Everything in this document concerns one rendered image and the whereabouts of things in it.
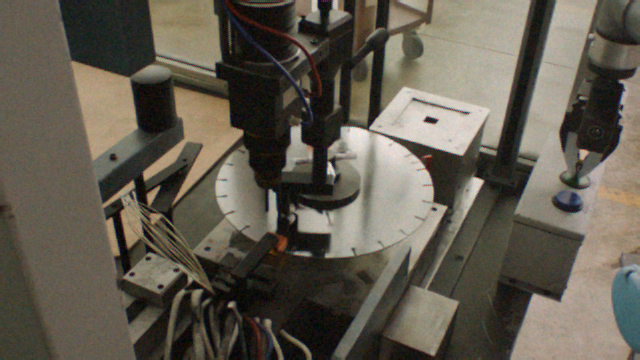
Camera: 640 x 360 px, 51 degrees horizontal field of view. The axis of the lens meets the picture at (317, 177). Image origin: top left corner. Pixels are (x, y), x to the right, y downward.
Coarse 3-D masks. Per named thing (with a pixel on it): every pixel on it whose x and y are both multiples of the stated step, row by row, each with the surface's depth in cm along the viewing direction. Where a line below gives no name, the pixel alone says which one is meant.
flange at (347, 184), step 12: (300, 168) 104; (336, 168) 101; (348, 168) 104; (336, 180) 100; (348, 180) 101; (360, 180) 102; (336, 192) 99; (348, 192) 99; (324, 204) 98; (336, 204) 98
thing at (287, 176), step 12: (312, 156) 90; (324, 156) 89; (312, 168) 91; (324, 168) 91; (288, 180) 92; (300, 180) 92; (312, 180) 92; (324, 180) 92; (276, 192) 93; (288, 192) 93; (300, 192) 93; (312, 192) 93; (324, 192) 92; (276, 204) 95; (288, 204) 94; (288, 216) 95
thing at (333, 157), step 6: (330, 150) 100; (330, 156) 99; (336, 156) 100; (342, 156) 100; (348, 156) 100; (354, 156) 100; (294, 162) 99; (300, 162) 99; (306, 162) 99; (330, 162) 99; (330, 168) 97
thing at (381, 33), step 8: (376, 32) 83; (384, 32) 83; (368, 40) 82; (376, 40) 82; (384, 40) 83; (368, 48) 81; (376, 48) 82; (352, 56) 80; (360, 56) 80; (352, 64) 79
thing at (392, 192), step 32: (352, 128) 115; (288, 160) 107; (352, 160) 107; (384, 160) 108; (416, 160) 108; (224, 192) 100; (256, 192) 100; (384, 192) 101; (416, 192) 101; (256, 224) 94; (288, 224) 95; (320, 224) 95; (352, 224) 95; (384, 224) 95; (416, 224) 95; (320, 256) 90; (352, 256) 90
